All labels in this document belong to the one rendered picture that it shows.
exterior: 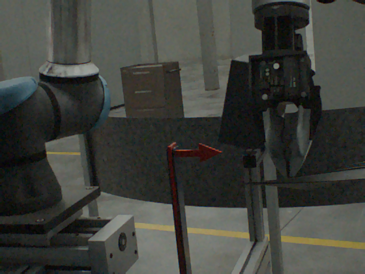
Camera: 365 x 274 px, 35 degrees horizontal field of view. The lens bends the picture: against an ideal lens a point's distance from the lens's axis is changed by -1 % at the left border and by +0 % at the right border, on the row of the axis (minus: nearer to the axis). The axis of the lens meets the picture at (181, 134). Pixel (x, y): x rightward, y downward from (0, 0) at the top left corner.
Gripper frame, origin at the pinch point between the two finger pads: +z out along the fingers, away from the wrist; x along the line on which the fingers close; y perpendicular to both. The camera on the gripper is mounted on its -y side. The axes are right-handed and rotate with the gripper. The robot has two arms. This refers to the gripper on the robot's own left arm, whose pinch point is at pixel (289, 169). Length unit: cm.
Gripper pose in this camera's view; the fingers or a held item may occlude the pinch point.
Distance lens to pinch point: 77.7
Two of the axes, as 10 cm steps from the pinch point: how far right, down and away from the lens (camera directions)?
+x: 9.5, -0.5, -3.1
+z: 0.2, 9.9, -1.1
